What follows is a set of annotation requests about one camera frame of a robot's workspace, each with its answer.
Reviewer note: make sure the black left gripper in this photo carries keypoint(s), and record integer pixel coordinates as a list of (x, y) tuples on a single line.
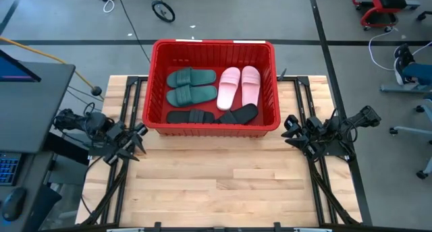
[(118, 141)]

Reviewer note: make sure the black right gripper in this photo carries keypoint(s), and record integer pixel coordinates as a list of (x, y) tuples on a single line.
[(314, 131)]

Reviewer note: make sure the black rubber slide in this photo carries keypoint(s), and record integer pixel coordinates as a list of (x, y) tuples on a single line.
[(241, 114), (189, 116)]

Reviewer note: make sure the pink rubber slide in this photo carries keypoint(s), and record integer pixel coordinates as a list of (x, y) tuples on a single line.
[(227, 87), (250, 83)]

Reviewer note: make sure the dark green rubber slide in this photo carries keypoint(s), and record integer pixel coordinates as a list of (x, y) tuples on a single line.
[(192, 95), (189, 77)]

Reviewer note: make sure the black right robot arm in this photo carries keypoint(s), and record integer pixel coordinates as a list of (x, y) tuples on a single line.
[(364, 117)]

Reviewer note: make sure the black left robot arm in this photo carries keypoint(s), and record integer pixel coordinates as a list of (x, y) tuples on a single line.
[(94, 122)]

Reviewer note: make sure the red plastic bin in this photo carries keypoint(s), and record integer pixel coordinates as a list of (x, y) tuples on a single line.
[(202, 56)]

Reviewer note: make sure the grey office chair base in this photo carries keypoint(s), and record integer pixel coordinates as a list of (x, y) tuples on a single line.
[(411, 129)]

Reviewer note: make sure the grey chair footrest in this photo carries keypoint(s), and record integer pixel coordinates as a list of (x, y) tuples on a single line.
[(405, 88)]

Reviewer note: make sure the backlit black keyboard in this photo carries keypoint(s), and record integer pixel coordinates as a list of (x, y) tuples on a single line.
[(8, 168)]

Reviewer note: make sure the person's shoe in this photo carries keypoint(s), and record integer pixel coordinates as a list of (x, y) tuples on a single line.
[(403, 63)]

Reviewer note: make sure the black computer mouse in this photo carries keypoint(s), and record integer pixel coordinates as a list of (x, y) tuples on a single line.
[(13, 203)]

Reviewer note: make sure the person's leg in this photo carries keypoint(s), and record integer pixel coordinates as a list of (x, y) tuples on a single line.
[(420, 73)]

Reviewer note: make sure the computer monitor blue screen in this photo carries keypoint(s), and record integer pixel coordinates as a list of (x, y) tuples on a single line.
[(13, 71)]

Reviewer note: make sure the black chair caster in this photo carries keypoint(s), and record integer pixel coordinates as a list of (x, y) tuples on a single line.
[(423, 15)]

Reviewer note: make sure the black metal table rail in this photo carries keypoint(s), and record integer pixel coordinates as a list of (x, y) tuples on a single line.
[(236, 229)]

